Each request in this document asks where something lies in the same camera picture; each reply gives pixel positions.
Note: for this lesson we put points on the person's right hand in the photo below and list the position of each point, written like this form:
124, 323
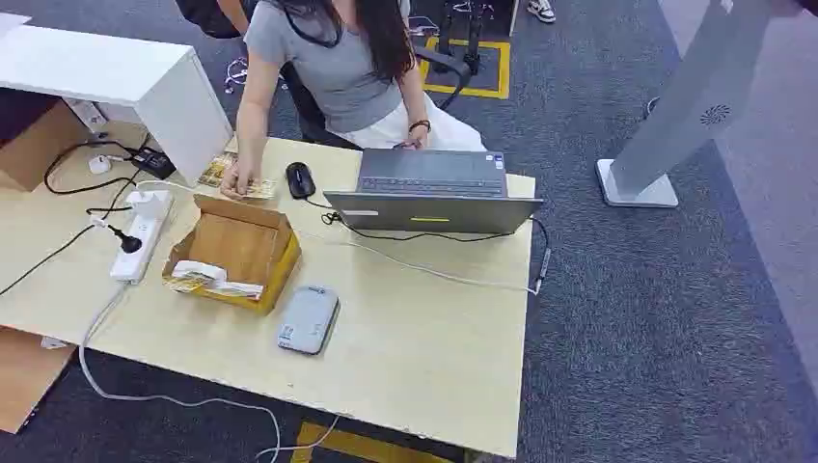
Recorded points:
238, 180

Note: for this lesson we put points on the person's left hand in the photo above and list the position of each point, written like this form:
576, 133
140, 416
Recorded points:
418, 138

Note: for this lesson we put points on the printed cards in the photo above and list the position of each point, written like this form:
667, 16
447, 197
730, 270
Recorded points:
263, 188

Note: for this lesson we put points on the dark wristband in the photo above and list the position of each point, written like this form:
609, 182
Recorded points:
420, 124

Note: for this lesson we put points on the printed card stack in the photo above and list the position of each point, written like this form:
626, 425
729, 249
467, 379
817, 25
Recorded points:
217, 169

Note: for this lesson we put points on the grey laptop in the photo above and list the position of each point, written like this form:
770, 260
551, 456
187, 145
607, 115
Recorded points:
434, 192

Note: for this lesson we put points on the black computer mouse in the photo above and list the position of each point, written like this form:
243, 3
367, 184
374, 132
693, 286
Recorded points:
299, 179

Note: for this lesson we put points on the open cardboard box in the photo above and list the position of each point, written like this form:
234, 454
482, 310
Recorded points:
239, 246

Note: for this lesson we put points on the black power adapter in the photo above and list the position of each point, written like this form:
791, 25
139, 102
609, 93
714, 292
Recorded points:
153, 163

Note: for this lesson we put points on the white-wrapped card stack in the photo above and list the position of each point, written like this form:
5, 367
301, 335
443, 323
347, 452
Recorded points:
204, 276

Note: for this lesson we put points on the white power strip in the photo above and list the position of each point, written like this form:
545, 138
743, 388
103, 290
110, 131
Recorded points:
144, 233

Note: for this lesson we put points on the yellow floor tape square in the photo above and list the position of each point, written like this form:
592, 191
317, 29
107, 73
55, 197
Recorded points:
505, 67

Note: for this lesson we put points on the black metal stand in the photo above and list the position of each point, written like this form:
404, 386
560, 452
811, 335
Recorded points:
474, 32

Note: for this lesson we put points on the small white plug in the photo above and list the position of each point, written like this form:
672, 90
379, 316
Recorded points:
99, 165

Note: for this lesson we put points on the white cabinet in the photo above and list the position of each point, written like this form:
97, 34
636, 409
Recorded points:
128, 70

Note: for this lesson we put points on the grey flat portable drive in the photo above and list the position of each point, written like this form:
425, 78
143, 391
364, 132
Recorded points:
308, 321

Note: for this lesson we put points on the person in background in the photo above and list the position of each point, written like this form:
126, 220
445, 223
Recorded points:
211, 14

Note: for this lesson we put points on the white shoe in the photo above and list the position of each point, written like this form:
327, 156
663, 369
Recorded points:
542, 9

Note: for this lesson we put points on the brown cardboard carton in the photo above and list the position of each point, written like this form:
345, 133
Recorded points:
38, 144

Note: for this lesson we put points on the grey kiosk stand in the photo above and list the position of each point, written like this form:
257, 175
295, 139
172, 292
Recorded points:
690, 102

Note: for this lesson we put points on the flat brown cardboard sheet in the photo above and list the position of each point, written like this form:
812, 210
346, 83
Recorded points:
29, 377

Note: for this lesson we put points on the yellow floor tape strip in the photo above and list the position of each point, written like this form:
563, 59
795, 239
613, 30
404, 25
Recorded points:
358, 444

